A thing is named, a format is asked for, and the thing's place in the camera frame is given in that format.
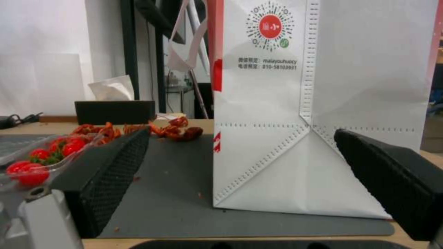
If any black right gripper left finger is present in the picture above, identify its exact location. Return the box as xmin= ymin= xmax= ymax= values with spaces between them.
xmin=0 ymin=128 xmax=152 ymax=249

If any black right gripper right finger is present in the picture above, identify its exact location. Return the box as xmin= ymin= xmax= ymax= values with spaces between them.
xmin=333 ymin=128 xmax=443 ymax=242

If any black tissue box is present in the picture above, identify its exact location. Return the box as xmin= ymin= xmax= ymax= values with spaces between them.
xmin=74 ymin=100 xmax=156 ymax=126

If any clear plastic takeout box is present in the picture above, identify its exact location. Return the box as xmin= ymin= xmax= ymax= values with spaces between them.
xmin=0 ymin=131 xmax=123 ymax=194

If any white red delivery bag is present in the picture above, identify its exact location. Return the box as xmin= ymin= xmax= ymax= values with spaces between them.
xmin=168 ymin=0 xmax=440 ymax=220

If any red strawberry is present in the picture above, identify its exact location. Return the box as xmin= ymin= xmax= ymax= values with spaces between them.
xmin=48 ymin=137 xmax=69 ymax=154
xmin=17 ymin=166 xmax=51 ymax=186
xmin=28 ymin=148 xmax=51 ymax=163
xmin=6 ymin=160 xmax=35 ymax=175
xmin=62 ymin=139 xmax=87 ymax=158

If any dark grey table mat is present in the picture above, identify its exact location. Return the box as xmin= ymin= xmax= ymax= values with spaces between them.
xmin=52 ymin=133 xmax=396 ymax=239

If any white tissue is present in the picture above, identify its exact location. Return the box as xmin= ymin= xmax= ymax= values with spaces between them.
xmin=87 ymin=75 xmax=135 ymax=101

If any dark red crayfish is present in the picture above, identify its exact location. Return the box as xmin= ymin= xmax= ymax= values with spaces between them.
xmin=172 ymin=126 xmax=204 ymax=142

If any reddish tripod leg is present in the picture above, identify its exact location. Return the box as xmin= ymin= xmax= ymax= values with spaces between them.
xmin=188 ymin=68 xmax=210 ymax=120

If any black upright stand pole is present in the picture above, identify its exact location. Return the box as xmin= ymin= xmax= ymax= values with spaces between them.
xmin=155 ymin=0 xmax=168 ymax=113

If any black cable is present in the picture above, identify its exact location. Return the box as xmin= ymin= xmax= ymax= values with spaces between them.
xmin=0 ymin=113 xmax=44 ymax=130

